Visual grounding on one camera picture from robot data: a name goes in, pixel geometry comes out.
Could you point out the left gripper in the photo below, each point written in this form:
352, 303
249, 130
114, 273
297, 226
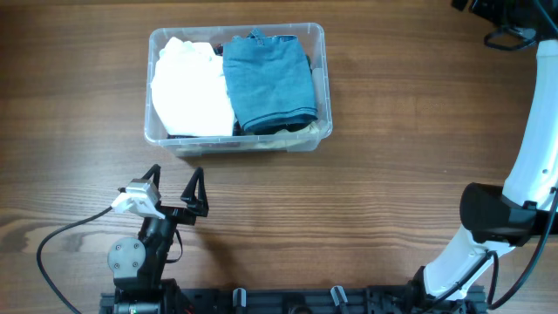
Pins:
187, 215

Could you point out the white garment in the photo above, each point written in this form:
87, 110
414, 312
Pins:
192, 87

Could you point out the cream cloth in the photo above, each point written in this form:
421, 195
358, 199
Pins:
311, 129

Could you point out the dark green garment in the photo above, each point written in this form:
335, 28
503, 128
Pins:
291, 101

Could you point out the blue towel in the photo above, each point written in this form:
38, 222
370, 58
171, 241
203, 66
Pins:
248, 65

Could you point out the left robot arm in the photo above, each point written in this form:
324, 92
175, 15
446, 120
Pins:
137, 263

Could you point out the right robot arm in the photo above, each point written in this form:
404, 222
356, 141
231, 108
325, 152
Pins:
494, 220

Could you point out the clear plastic storage container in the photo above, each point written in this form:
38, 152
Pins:
312, 38

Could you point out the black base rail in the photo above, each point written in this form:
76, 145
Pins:
371, 300

